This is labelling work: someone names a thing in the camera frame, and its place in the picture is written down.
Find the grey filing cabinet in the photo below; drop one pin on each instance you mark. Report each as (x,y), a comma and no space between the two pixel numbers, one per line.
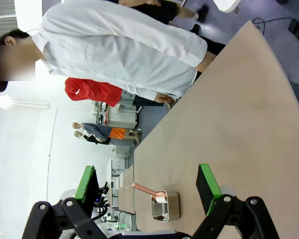
(122,152)

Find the long ceiling light rail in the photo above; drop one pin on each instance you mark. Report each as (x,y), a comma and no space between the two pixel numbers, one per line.
(30,103)

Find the pink lint roller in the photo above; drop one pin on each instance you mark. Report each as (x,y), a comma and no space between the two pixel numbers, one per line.
(144,189)

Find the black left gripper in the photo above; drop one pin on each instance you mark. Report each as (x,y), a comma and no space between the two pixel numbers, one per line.
(103,191)

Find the green indicator light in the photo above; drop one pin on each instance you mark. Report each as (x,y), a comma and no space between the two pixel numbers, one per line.
(123,225)

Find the person in red jacket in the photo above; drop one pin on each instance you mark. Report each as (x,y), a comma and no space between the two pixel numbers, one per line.
(89,92)

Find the person left hand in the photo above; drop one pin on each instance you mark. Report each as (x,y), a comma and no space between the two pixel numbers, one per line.
(164,98)

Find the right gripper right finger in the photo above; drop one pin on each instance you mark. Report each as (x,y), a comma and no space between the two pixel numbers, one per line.
(208,186)

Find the white lab cabinet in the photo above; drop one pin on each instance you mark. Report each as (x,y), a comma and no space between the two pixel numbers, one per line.
(122,117)

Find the mannequin with orange shorts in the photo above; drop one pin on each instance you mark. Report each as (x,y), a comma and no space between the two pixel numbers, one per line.
(114,133)

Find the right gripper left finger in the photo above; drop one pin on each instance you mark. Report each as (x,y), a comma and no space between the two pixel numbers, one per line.
(86,184)

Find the white rounded panel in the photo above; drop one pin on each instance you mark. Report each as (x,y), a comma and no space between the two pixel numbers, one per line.
(226,5)

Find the mannequin in black clothes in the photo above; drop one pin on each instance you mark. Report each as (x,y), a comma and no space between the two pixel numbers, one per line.
(97,139)

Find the person in white shirt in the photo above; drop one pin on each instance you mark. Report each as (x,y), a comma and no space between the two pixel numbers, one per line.
(114,49)

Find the round ceiling lamp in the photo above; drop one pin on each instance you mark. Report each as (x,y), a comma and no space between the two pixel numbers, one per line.
(4,102)

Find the rectangular steel container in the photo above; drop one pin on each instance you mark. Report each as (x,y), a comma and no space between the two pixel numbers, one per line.
(173,206)

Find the white shelf rack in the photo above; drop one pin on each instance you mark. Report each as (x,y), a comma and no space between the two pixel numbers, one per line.
(119,174)

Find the white slotted base panel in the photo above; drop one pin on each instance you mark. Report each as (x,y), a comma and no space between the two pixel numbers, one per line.
(127,219)

